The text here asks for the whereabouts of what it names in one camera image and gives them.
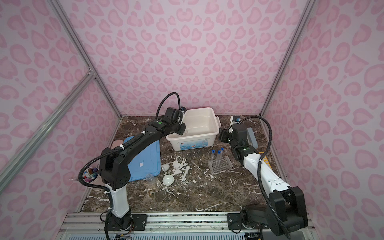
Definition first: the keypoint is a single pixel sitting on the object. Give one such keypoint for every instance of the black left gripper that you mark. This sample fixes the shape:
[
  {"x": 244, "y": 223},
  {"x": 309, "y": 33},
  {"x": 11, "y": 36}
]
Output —
[{"x": 181, "y": 130}]

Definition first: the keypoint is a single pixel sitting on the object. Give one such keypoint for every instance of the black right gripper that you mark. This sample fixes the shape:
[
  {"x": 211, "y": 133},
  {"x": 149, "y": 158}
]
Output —
[{"x": 223, "y": 134}]

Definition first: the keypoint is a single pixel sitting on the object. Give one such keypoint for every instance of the blue capped test tube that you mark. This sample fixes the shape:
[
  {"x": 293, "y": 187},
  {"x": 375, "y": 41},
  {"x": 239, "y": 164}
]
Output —
[
  {"x": 212, "y": 158},
  {"x": 221, "y": 155},
  {"x": 218, "y": 158}
]

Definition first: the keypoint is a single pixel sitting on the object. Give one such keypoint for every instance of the small white funnel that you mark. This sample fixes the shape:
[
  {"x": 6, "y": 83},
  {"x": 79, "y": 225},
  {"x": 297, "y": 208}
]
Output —
[{"x": 165, "y": 167}]

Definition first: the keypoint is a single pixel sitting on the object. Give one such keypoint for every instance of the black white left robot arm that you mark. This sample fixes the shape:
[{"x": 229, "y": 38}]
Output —
[{"x": 114, "y": 164}]

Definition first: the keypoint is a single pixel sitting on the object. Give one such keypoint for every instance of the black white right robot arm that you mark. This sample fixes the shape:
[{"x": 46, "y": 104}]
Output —
[{"x": 285, "y": 211}]

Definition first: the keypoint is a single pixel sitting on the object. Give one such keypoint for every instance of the clear test tube rack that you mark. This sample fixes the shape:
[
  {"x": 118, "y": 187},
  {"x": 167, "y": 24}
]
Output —
[{"x": 224, "y": 164}]

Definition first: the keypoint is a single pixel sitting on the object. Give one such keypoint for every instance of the white plastic storage bin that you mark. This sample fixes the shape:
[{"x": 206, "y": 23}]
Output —
[{"x": 202, "y": 127}]

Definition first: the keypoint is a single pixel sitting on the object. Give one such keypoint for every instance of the yellow calculator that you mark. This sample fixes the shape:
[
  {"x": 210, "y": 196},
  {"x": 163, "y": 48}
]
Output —
[{"x": 266, "y": 161}]

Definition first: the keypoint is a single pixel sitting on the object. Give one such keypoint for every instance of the blue plastic bin lid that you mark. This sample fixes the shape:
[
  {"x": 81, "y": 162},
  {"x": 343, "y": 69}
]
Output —
[{"x": 146, "y": 162}]

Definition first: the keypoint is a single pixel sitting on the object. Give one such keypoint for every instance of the white ceramic mortar bowl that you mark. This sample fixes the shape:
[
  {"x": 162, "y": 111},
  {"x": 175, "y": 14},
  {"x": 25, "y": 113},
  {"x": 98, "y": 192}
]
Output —
[{"x": 168, "y": 180}]

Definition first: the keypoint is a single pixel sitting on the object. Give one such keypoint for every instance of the pink pencil case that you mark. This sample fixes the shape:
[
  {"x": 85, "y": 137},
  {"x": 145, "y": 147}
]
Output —
[{"x": 116, "y": 143}]

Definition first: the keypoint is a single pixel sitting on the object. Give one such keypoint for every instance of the pink pen holder cup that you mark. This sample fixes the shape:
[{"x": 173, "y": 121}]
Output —
[{"x": 90, "y": 176}]

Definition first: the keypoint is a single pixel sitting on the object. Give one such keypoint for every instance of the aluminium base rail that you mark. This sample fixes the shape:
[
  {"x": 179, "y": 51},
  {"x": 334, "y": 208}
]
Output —
[{"x": 159, "y": 226}]

